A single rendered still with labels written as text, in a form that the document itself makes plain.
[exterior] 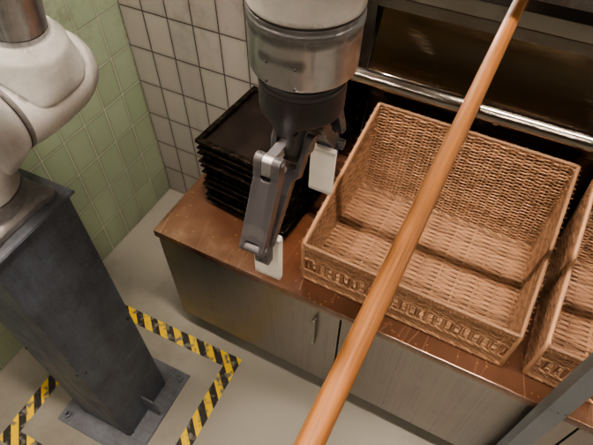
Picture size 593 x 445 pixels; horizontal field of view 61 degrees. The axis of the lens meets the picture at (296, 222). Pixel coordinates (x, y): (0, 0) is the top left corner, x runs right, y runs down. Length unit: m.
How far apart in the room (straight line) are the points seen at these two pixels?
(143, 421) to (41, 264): 0.89
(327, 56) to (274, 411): 1.57
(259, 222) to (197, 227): 1.08
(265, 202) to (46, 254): 0.76
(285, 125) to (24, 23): 0.63
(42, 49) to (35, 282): 0.46
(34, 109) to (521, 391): 1.19
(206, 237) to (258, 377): 0.62
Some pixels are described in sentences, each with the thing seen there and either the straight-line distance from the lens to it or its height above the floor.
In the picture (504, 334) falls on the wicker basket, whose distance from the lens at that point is 1.24.
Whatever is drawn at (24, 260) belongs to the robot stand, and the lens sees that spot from 1.10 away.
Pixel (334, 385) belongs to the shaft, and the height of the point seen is 1.20.
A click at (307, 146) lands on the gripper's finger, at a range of 0.45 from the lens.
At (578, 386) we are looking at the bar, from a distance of 1.14.
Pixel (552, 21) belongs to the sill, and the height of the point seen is 1.17.
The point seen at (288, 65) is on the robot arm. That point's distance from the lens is 0.39.
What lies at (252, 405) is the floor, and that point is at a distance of 1.85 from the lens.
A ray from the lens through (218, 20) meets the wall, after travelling 1.67.
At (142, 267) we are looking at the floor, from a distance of 2.20.
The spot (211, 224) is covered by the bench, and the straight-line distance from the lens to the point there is 1.52.
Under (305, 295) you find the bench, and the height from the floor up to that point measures 0.58.
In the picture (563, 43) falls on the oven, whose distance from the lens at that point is 1.33.
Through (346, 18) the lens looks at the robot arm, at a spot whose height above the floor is 1.57.
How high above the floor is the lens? 1.74
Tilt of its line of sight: 51 degrees down
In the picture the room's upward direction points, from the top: straight up
